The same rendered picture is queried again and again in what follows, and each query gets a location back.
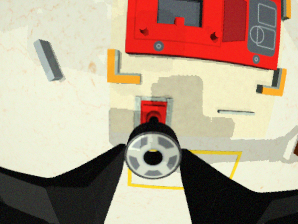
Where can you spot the yellow rectangular outline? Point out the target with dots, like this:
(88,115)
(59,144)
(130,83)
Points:
(199,153)

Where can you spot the black wheel with grey hub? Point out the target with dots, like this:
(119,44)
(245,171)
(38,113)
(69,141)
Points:
(153,165)

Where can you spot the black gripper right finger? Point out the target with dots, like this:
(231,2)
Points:
(213,198)

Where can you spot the grey rectangular block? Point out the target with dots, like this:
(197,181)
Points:
(48,60)

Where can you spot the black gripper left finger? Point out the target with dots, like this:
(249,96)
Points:
(79,196)

